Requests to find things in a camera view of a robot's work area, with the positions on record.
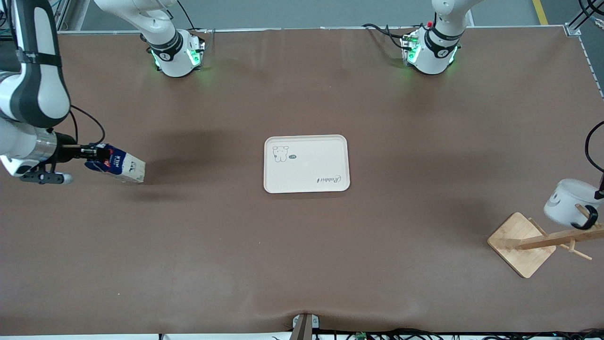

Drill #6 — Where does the blue milk carton green cap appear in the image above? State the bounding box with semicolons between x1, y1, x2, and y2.
85;144;146;184

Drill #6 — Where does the white cup black handle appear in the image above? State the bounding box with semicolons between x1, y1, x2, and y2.
543;178;604;231

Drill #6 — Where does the wooden cup rack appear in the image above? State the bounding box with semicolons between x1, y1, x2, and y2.
487;204;604;279

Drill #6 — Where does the beige plastic tray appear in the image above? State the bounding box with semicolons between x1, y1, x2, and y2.
263;135;351;194

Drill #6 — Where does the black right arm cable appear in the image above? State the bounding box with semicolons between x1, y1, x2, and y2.
70;105;107;148

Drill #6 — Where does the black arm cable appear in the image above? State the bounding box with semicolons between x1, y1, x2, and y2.
70;105;107;148
585;120;604;175

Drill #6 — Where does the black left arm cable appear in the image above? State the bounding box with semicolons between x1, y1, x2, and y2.
585;120;604;175

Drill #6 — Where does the black right base cable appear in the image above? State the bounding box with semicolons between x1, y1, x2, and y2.
176;0;209;34

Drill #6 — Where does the black base cable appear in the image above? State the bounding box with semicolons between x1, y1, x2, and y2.
362;23;409;51
176;0;209;34

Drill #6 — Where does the black left base cable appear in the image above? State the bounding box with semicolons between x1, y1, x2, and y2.
362;23;409;51

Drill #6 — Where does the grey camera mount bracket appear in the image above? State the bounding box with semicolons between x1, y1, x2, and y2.
290;313;321;340

